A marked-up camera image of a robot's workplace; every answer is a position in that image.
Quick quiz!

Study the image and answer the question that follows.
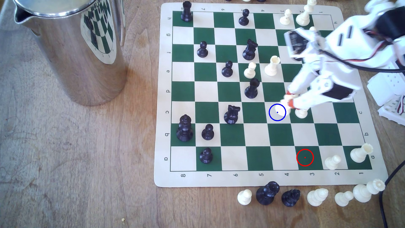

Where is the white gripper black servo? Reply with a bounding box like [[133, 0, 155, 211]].
[[284, 62, 359, 109]]

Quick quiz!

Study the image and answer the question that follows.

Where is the white bishop chess piece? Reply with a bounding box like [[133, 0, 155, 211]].
[[307, 188, 329, 207], [275, 103, 292, 115]]

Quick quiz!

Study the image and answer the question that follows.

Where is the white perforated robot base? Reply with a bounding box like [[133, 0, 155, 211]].
[[367, 62, 405, 106]]

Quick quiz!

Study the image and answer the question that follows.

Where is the white rook chess piece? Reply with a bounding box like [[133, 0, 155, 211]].
[[264, 55, 281, 77], [350, 143, 374, 163]]

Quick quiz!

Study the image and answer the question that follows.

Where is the black bishop chess piece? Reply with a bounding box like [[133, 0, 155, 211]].
[[244, 78, 261, 99]]

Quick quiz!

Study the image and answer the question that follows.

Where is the green and cream chess mat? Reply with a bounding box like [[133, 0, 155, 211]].
[[154, 1, 389, 188]]

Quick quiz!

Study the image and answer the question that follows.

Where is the black knight chess piece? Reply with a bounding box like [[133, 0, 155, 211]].
[[224, 105, 241, 125], [242, 39, 258, 61], [281, 189, 301, 208]]

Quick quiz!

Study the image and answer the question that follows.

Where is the white king chess piece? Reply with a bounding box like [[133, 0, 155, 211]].
[[296, 0, 317, 27]]

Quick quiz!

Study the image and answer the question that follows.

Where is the black queen chess piece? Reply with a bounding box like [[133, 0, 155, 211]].
[[256, 181, 280, 206]]

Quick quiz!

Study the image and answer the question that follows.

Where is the white queen chess piece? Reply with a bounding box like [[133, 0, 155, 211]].
[[353, 179, 386, 203]]

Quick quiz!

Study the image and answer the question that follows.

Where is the black king chess piece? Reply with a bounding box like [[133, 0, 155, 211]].
[[176, 115, 194, 142]]

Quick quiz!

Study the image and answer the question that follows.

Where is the black rook chess piece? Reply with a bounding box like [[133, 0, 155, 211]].
[[181, 1, 193, 22]]

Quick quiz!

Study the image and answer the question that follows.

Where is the shiny steel pitcher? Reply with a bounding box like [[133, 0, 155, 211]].
[[12, 0, 128, 106]]

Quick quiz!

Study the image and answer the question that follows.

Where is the black camera cable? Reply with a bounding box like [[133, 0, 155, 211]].
[[316, 49, 405, 73]]

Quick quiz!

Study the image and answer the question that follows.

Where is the black power cable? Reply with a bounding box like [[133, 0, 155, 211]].
[[378, 160, 405, 228]]

